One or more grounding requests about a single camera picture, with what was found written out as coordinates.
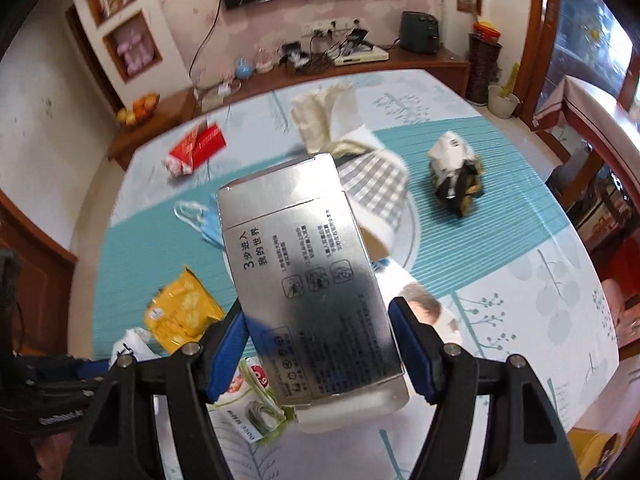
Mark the blue face mask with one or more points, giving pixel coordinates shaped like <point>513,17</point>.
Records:
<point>207,232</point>

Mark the white wall socket strip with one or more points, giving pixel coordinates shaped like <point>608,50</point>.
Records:
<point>330,25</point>

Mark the table with patterned tablecloth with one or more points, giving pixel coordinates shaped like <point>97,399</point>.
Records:
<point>500,270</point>

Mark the small wooden drawer cabinet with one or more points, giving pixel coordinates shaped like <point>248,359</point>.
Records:
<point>165,110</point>

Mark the fruit bowl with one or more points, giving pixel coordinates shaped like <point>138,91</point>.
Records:
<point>137,109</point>

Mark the white green packet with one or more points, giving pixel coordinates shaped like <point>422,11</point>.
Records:
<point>250,405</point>

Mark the white black crumpled packet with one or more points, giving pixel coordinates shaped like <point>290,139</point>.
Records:
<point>455,175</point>

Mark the yellow wooden stool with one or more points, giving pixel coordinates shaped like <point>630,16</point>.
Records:
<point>592,452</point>

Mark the brown wooden door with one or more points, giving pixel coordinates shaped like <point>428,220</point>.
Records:
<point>35,270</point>

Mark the yellow snack packet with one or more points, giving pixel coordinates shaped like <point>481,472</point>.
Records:
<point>182,310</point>

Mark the dark green air fryer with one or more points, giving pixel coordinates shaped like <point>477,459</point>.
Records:
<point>420,32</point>

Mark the pink tablecloth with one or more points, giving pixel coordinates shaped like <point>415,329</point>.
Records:
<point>600,110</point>

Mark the pink dumbbell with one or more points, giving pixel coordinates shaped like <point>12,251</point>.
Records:
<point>125,57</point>
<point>140,50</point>

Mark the red and yellow bowls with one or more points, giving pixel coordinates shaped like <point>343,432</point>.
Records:
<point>486,31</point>

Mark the wooden dining table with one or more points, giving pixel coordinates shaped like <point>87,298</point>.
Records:
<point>585,160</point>

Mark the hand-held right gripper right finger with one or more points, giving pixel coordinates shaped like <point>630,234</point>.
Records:
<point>415,350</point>

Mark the silver printed box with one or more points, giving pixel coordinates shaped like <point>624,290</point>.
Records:
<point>300,285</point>

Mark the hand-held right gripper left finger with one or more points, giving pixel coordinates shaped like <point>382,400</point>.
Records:
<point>225,355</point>

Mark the small pink ornament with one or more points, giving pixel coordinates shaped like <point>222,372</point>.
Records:
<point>264,65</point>

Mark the grey checked paper cup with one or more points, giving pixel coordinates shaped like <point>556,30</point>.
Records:
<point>375,185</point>

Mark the black handheld device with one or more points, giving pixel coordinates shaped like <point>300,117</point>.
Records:
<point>357,39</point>

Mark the white power adapter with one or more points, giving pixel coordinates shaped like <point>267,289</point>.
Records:
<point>222,90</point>

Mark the long wooden television cabinet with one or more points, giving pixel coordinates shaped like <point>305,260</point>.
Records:
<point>430,67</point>

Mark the wooden framed glass door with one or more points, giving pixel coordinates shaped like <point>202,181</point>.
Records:
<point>575,30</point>

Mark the white set-top box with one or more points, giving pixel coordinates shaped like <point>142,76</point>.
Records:
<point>362,56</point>

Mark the red snack packet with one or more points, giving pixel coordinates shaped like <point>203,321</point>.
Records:
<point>197,147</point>

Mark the small black box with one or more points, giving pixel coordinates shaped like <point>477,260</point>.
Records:
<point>291,51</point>

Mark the white bucket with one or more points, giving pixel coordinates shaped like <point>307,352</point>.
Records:
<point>502,104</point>

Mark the cream cloth gloves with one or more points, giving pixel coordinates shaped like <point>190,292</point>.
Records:
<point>320,115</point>

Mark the white crumpled plastic bag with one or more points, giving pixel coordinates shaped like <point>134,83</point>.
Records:
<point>132,345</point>

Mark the tall dark wicker basket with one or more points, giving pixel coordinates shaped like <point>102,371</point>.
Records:
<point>484,70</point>

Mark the blue round bottle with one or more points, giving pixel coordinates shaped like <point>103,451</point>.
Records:
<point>243,69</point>

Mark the red white face print box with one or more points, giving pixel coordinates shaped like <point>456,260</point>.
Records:
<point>425,310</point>

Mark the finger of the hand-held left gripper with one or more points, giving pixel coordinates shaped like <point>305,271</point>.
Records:
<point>85,367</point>

